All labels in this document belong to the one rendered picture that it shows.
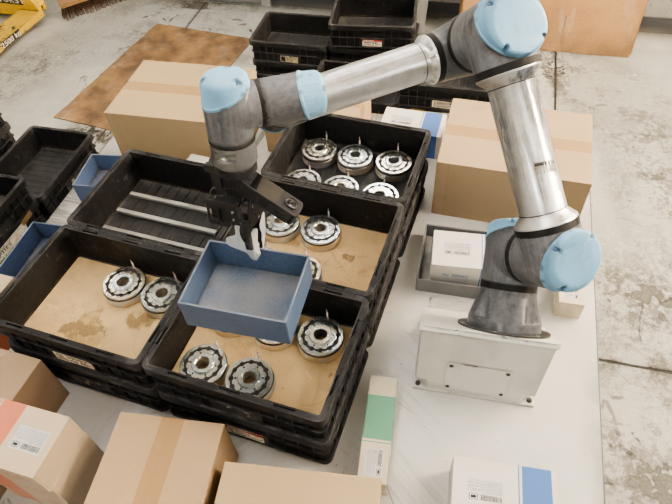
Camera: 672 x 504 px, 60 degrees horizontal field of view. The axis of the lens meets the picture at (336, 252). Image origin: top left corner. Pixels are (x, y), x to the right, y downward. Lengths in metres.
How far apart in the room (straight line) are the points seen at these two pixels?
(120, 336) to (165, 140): 0.73
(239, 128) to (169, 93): 1.07
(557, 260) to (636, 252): 1.73
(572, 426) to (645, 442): 0.88
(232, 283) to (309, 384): 0.29
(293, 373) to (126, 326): 0.42
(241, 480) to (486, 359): 0.54
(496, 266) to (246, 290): 0.50
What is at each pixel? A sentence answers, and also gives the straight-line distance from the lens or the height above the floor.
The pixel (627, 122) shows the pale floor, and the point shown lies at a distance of 3.47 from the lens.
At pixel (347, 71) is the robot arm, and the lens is 1.09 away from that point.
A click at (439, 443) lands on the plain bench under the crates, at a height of 0.70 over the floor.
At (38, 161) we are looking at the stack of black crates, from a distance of 2.80.
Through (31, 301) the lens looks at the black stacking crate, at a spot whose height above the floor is 0.86.
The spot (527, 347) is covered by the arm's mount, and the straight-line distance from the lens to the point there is 1.22.
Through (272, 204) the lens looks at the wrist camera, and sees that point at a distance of 0.98.
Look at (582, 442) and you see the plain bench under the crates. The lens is 1.42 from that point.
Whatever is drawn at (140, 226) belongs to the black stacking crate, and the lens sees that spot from 1.65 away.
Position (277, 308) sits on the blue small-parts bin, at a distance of 1.08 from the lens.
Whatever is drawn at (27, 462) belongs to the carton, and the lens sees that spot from 1.25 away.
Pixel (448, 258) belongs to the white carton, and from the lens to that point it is 1.51.
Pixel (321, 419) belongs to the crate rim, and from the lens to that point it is 1.12.
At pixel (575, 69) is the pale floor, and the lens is 3.80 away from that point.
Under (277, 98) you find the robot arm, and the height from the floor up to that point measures 1.43.
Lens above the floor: 1.95
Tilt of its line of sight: 50 degrees down
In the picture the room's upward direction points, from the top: 4 degrees counter-clockwise
